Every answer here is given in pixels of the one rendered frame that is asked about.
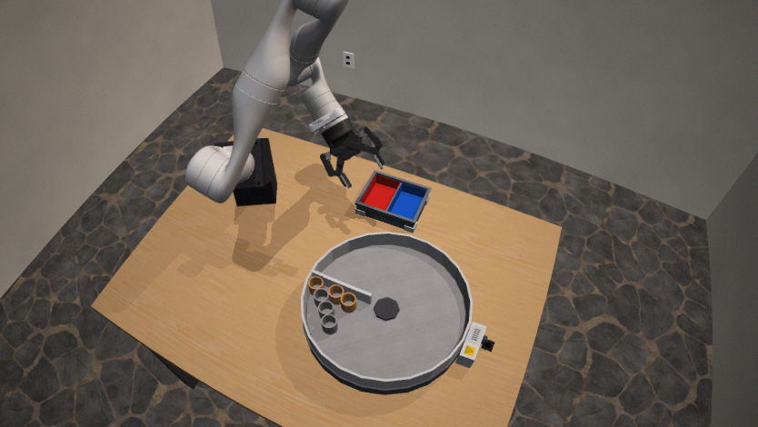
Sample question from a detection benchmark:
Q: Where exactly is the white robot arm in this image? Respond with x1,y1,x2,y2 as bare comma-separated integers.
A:
185,0,349,204

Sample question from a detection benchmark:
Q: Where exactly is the grey round turntable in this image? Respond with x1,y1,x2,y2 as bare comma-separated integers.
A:
301,232,494,395

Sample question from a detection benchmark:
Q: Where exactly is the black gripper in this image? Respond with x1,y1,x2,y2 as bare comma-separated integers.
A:
320,118,384,189

